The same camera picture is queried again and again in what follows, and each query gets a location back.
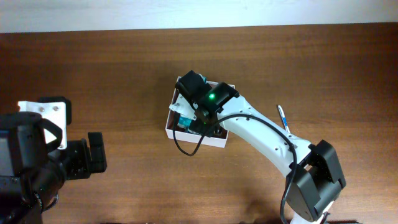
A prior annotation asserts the white open cardboard box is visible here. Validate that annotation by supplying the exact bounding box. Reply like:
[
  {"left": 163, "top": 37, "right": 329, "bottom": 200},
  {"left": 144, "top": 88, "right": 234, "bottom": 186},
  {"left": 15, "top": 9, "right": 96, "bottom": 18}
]
[{"left": 165, "top": 77, "right": 239, "bottom": 148}]

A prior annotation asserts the teal toothpaste tube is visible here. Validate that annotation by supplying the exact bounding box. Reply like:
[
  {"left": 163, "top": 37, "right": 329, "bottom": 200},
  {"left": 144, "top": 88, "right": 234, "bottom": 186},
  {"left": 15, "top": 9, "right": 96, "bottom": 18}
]
[{"left": 177, "top": 115, "right": 192, "bottom": 129}]

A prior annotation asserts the blue white toothbrush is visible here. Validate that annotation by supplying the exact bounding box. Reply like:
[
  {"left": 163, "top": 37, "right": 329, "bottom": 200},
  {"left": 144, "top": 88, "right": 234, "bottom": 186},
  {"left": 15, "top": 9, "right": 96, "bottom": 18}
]
[{"left": 277, "top": 105, "right": 290, "bottom": 133}]

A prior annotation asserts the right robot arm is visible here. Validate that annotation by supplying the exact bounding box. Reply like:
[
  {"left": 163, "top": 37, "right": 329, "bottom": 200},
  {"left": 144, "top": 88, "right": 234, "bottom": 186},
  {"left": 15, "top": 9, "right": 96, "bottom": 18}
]
[{"left": 170, "top": 70, "right": 346, "bottom": 223}]

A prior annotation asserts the teal mouthwash bottle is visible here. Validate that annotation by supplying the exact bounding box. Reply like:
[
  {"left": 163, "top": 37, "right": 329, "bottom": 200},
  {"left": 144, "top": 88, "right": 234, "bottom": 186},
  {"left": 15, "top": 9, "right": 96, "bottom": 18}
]
[{"left": 199, "top": 73, "right": 207, "bottom": 83}]

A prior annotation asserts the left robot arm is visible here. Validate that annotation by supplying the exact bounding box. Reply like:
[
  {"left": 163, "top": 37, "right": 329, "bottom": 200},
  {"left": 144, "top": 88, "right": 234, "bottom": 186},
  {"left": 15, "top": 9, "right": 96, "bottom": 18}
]
[{"left": 1, "top": 96, "right": 107, "bottom": 223}]

